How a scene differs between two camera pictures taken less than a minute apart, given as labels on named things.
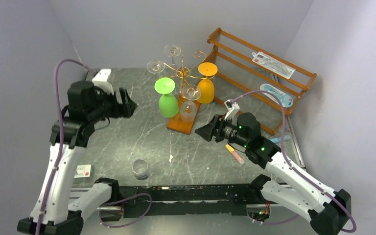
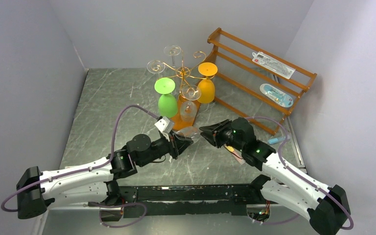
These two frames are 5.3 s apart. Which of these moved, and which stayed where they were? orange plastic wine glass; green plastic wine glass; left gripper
Moved: left gripper
Stayed: green plastic wine glass; orange plastic wine glass
